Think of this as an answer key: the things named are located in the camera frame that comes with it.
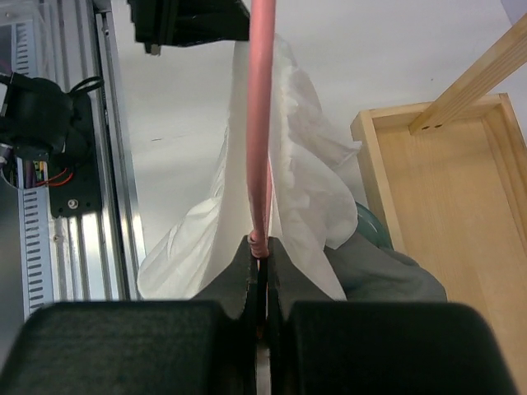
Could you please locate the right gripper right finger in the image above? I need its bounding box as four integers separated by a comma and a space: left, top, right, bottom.
268, 238, 517, 394

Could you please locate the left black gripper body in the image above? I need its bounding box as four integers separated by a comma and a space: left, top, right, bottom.
128, 0, 250, 53

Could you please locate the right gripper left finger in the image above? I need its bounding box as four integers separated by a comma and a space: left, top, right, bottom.
1, 240, 258, 394

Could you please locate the grey dress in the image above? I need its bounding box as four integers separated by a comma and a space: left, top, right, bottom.
324, 233, 447, 302

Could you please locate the pink hanger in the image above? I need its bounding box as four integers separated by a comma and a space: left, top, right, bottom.
246, 0, 276, 259

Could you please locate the white pleated blouse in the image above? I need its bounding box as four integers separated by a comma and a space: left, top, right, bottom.
137, 37, 361, 300

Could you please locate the teal plastic tray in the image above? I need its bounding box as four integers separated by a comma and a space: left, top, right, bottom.
356, 202, 394, 250

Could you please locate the wooden clothes rack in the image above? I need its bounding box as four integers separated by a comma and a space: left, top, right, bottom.
351, 19, 526, 393

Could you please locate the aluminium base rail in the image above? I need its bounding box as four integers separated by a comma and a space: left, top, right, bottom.
49, 1, 146, 301

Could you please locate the slotted cable duct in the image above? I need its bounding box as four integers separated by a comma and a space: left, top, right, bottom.
16, 159, 54, 318

